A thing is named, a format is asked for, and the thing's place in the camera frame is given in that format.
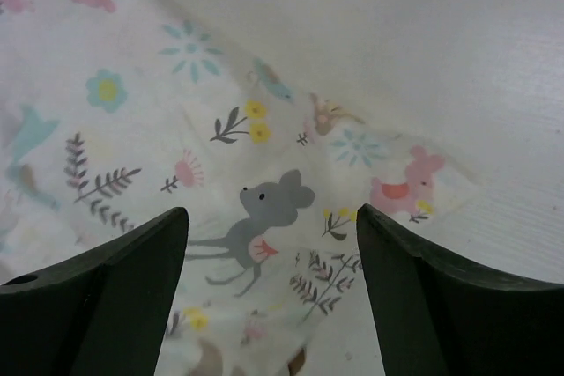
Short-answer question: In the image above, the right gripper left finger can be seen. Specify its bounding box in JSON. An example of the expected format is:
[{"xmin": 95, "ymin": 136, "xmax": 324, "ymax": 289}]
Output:
[{"xmin": 1, "ymin": 208, "xmax": 189, "ymax": 375}]

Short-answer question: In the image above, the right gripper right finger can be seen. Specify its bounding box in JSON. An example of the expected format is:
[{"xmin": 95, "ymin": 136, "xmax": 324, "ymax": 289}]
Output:
[{"xmin": 357, "ymin": 204, "xmax": 563, "ymax": 375}]

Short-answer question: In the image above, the floral animal print cloth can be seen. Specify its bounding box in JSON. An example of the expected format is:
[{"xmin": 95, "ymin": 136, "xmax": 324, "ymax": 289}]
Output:
[{"xmin": 1, "ymin": 0, "xmax": 475, "ymax": 375}]

